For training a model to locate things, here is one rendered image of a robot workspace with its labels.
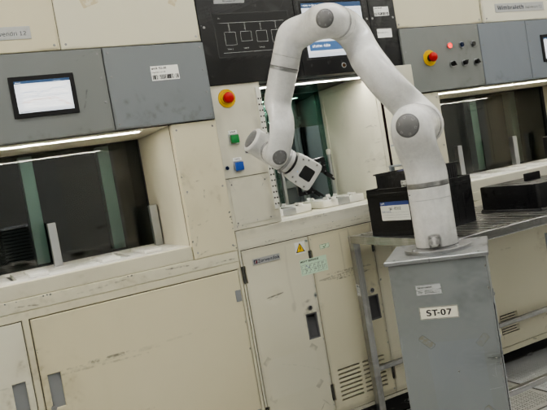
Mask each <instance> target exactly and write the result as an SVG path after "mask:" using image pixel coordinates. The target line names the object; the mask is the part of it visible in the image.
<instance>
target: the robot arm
mask: <svg viewBox="0 0 547 410"><path fill-rule="evenodd" d="M323 39H332V40H335V41H337V42H338V43H339V44H340V45H341V46H342V47H343V49H344V51H345V53H346V55H347V57H348V60H349V62H350V64H351V66H352V68H353V70H354V71H355V73H356V74H357V75H358V76H359V77H360V79H361V80H362V82H363V83H364V84H365V86H366V87H367V88H368V89H369V90H370V92H371V93H372V94H373V95H374V96H375V97H376V98H377V99H378V100H379V101H380V102H381V103H382V104H383V105H384V106H385V107H386V108H387V109H388V110H389V111H390V112H391V113H392V115H393V117H392V122H391V136H392V143H393V146H394V148H395V151H396V154H397V156H398V159H399V161H400V163H401V165H402V168H403V169H404V172H405V180H406V185H407V191H408V196H409V205H410V211H411V216H412V222H413V227H414V237H415V242H416V245H413V246H409V247H407V248H405V254H406V255H437V254H443V253H449V252H453V251H460V250H462V249H465V248H467V247H469V246H471V241H470V240H467V239H461V238H458V237H457V229H456V223H455V218H454V212H453V202H452V197H451V191H450V186H449V176H448V171H447V167H446V164H445V161H444V158H443V156H442V154H441V153H440V148H439V146H438V143H437V141H436V140H437V139H438V138H439V137H440V135H441V134H442V132H443V130H444V119H443V116H442V115H441V114H440V111H439V110H438V109H437V108H436V107H435V105H434V104H432V103H431V102H430V101H429V100H428V99H427V98H426V97H425V96H424V95H423V94H422V93H421V92H420V91H418V90H417V89H416V88H415V87H414V86H413V85H412V84H411V83H410V82H409V81H408V80H407V79H406V78H405V77H404V76H403V75H402V74H401V73H400V72H399V71H398V69H397V68H396V67H395V66H394V64H393V63H392V62H391V60H390V59H389V58H388V57H387V56H386V55H385V53H384V52H383V50H382V49H381V48H380V46H379V44H378V43H377V42H376V40H375V38H374V35H373V33H372V32H371V30H370V28H369V26H368V25H367V23H366V22H365V21H364V20H363V19H362V18H361V17H360V16H359V15H358V14H357V13H356V12H355V11H353V10H351V9H349V8H347V7H344V6H341V5H339V4H337V3H333V2H327V3H321V4H317V5H315V6H312V7H310V8H309V9H308V10H307V11H306V12H304V13H302V14H300V15H297V16H294V17H292V18H290V19H288V20H286V21H285V22H283V23H282V24H281V26H280V27H279V29H278V31H277V34H276V37H275V42H274V46H273V53H272V59H271V63H270V67H269V75H268V80H267V85H266V90H265V100H264V105H265V109H266V111H267V113H268V116H269V135H268V134H267V133H265V132H264V131H262V130H261V129H254V130H253V131H252V132H251V133H250V134H249V135H248V137H247V139H246V141H245V143H244V150H245V151H246V152H247V153H249V154H251V155H253V156H255V157H256V158H258V159H259V160H261V161H262V162H264V163H266V164H268V165H269V166H270V167H272V168H274V169H276V170H278V173H280V174H281V172H282V174H283V175H284V176H285V177H286V178H287V179H288V180H289V181H291V182H292V183H294V184H295V185H296V189H297V194H298V196H300V197H301V196H304V195H308V194H315V195H317V196H318V197H320V196H322V197H324V196H325V195H324V194H321V193H320V192H318V191H317V190H315V189H313V188H312V185H313V183H314V182H315V180H316V179H317V176H318V175H319V173H320V172H322V173H323V174H324V175H326V176H328V177H329V178H330V179H332V180H334V179H335V178H333V175H332V174H331V173H329V172H327V170H326V164H325V158H324V157H322V156H321V157H318V158H316V159H310V158H309V157H308V156H306V155H303V154H301V153H298V152H295V151H293V150H292V149H291V148H292V143H293V139H294V132H295V121H294V116H293V112H292V109H291V101H292V97H293V93H294V89H295V83H296V78H297V74H298V70H299V65H300V59H301V55H302V51H303V49H304V48H306V47H308V46H310V45H311V44H313V43H314V42H315V41H320V40H323ZM320 161H321V164H319V163H318V162H320ZM301 189H303V190H304V191H302V190H301Z"/></svg>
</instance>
